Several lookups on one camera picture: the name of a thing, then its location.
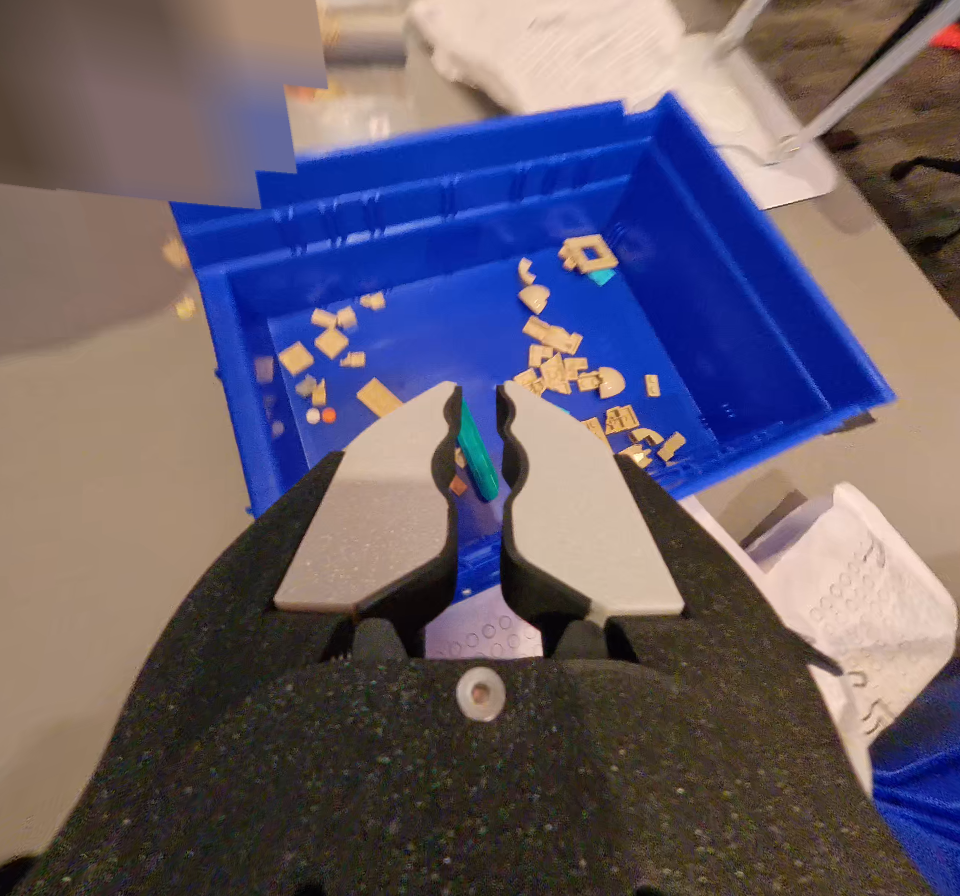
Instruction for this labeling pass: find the grey desk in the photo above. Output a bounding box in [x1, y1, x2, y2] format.
[0, 0, 960, 860]

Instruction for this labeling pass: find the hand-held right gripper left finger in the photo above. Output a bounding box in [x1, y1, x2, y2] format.
[273, 381, 464, 614]

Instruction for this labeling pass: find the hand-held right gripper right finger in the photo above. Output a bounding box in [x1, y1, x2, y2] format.
[495, 380, 686, 618]

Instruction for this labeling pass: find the pile of tan bricks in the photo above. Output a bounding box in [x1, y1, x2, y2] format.
[277, 235, 687, 471]

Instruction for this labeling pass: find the white panel stand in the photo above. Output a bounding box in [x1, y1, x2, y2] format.
[630, 0, 960, 211]

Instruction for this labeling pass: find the blue storage bin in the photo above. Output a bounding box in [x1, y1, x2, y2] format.
[870, 675, 960, 896]
[171, 92, 895, 601]

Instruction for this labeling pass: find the teal brick separator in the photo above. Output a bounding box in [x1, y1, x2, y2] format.
[456, 397, 501, 502]

